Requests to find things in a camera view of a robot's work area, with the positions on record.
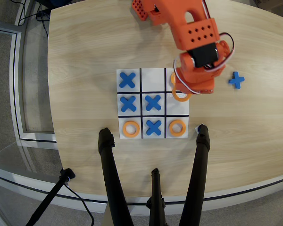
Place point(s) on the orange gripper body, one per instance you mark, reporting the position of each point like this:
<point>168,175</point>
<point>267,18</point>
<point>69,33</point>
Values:
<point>196,90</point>

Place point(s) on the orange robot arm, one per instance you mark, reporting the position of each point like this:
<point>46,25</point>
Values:
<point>179,21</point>

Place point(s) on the blue foam cross piece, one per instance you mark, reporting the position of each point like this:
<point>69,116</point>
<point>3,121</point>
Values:
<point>127,80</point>
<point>128,103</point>
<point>236,80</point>
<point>154,127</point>
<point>153,102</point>

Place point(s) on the white tic-tac-toe board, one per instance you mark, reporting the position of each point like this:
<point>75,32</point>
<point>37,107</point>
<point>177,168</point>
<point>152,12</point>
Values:
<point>153,80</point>

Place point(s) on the small white tag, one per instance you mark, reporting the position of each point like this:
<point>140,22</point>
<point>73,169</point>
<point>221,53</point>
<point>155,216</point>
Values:
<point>196,129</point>

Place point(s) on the thick black tripod leg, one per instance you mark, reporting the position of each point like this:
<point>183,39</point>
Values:
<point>110,169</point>
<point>198,169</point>

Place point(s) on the black stand pole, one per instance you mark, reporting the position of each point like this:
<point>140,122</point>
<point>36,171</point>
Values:
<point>52,195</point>

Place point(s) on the grey metal floor frame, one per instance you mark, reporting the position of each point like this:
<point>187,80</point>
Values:
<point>16,82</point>

